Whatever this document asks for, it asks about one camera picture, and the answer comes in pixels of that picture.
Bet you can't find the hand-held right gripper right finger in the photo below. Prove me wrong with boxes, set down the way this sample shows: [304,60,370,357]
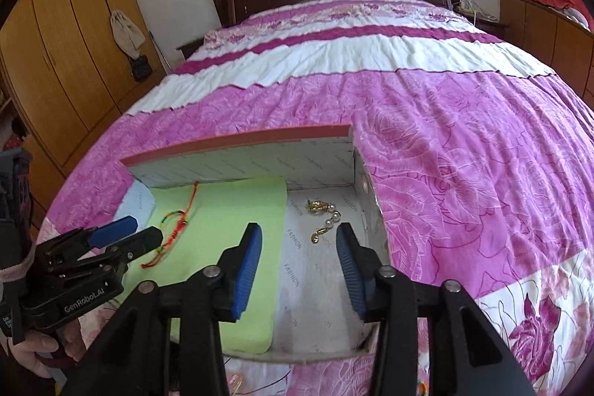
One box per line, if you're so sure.
[335,222,535,396]

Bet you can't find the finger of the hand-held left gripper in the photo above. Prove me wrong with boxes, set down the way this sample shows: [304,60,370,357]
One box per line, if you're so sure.
[85,215,139,249]
[109,226,164,263]

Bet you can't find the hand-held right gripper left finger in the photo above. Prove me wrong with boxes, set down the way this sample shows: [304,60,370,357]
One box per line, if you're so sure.
[60,222,264,396]

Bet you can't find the pink-edged jewelry box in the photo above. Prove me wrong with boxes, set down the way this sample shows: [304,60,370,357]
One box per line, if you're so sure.
[120,123,391,365]

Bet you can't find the red braided string bracelet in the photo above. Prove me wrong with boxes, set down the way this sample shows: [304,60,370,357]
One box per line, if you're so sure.
[141,181,200,271]

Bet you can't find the gold pearl earring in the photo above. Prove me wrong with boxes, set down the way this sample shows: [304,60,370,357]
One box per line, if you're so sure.
[304,199,343,245]

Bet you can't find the person's left hand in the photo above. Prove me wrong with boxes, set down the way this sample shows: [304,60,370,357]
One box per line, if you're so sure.
[8,321,89,379]

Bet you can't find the green foam pad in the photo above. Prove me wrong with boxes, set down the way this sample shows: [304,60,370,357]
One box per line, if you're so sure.
[124,176,289,355]

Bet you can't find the bed with pink quilt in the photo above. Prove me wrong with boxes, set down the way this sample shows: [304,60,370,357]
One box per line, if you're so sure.
[39,0,594,396]

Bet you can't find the small black bag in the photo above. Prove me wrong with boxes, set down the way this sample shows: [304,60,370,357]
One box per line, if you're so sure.
[129,55,153,82]

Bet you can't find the orange wooden wardrobe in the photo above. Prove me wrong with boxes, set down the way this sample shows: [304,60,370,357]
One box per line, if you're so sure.
[0,0,169,195]

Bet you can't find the dark wooden nightstand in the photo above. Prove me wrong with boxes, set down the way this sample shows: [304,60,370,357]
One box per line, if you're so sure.
[457,9,510,43]
[176,37,205,63]

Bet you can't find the brown wooden dresser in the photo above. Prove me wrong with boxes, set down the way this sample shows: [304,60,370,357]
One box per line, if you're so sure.
[498,0,594,102]

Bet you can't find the beige drawstring bag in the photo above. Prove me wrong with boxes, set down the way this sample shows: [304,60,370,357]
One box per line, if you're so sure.
[110,9,147,59]

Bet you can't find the white cable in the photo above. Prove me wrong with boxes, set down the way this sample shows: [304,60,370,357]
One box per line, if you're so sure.
[457,0,495,24]

